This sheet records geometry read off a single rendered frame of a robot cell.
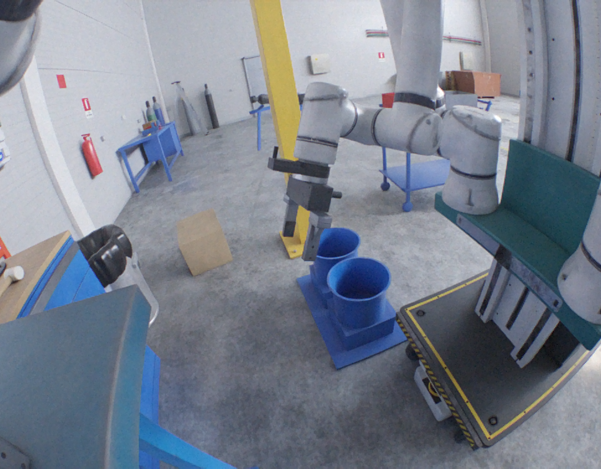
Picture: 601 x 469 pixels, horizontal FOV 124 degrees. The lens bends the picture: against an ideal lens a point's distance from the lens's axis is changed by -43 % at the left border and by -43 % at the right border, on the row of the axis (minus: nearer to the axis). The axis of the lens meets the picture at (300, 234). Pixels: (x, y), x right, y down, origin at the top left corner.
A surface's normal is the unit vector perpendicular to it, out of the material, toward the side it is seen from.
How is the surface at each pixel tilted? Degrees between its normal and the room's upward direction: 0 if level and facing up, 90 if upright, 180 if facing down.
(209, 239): 90
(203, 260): 90
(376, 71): 90
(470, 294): 0
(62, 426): 0
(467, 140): 90
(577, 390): 0
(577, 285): 68
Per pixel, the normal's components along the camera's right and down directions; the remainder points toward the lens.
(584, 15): -0.96, 0.25
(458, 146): -0.79, 0.46
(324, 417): -0.16, -0.82
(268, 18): 0.28, 0.49
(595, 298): -0.81, 0.09
